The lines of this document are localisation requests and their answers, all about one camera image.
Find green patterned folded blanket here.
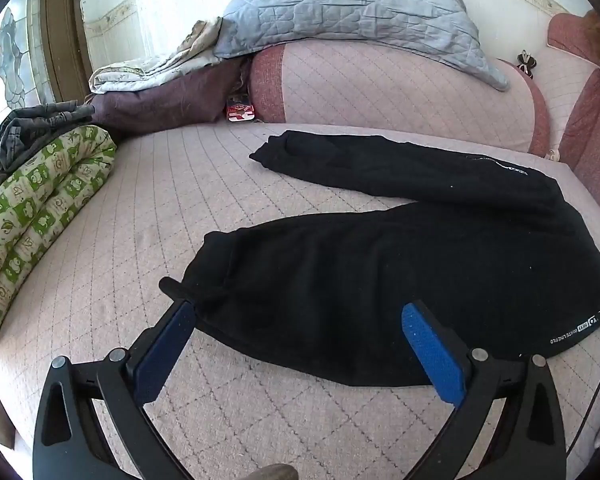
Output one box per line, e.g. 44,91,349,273
0,125,117,349

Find purple folded blanket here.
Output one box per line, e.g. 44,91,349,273
87,57,253,136

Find red white small box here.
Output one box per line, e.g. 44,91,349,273
225,95,256,123

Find stained glass window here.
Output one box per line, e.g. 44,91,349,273
0,0,61,161

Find black pants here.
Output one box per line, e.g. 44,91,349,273
187,130,600,389

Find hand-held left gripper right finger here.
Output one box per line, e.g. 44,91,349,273
401,300,567,480

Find black hair clip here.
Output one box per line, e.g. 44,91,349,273
517,50,537,80

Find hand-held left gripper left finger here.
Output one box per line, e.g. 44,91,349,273
32,278,197,480

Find grey quilted blanket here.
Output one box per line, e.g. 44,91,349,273
214,0,511,92

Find pink speckled cushion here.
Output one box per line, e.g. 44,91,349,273
560,67,600,223

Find dark grey jacket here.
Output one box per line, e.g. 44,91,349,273
0,101,96,206

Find pink quilted bed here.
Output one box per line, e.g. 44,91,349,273
0,122,600,480

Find pink white pillow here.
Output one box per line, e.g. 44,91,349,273
500,10,600,153

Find pink bolster cushion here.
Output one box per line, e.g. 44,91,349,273
250,40,551,156

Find beige folded blanket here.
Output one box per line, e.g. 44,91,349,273
90,19,226,95

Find wooden window frame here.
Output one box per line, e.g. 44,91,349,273
40,0,94,104

